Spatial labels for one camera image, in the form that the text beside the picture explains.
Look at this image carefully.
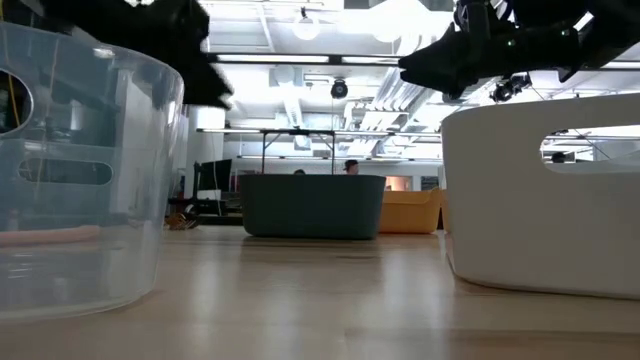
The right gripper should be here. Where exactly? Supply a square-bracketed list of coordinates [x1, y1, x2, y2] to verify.
[398, 0, 586, 99]

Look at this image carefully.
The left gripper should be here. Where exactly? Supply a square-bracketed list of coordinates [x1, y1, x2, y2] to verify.
[42, 0, 234, 109]

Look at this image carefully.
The pink handled utensil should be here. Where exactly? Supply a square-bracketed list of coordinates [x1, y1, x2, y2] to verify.
[0, 224, 102, 247]

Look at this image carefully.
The black aluminium table frame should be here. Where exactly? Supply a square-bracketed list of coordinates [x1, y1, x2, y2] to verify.
[197, 213, 246, 226]

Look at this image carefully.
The orange plastic bin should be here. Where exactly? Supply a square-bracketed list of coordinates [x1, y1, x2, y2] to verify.
[378, 187, 449, 235]

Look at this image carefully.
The teal plastic bin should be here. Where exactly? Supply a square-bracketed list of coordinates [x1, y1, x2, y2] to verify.
[238, 173, 387, 240]

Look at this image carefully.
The clear plastic bin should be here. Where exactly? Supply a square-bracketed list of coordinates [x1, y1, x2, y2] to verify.
[0, 22, 185, 321]

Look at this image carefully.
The black round ceiling device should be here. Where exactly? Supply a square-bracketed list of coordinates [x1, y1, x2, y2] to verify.
[329, 78, 350, 101]

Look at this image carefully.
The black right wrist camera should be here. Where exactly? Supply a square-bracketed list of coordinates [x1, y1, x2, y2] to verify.
[488, 72, 534, 105]

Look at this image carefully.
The white globe pendant lamp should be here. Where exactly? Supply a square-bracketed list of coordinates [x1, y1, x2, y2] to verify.
[291, 5, 322, 42]

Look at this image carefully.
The white plastic bin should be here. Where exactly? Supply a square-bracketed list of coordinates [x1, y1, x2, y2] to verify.
[440, 92, 640, 301]

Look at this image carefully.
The black folding table frame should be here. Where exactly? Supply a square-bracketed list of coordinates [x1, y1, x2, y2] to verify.
[258, 128, 337, 176]

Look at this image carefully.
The black computer monitor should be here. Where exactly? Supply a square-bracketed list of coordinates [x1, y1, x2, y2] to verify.
[196, 158, 234, 194]

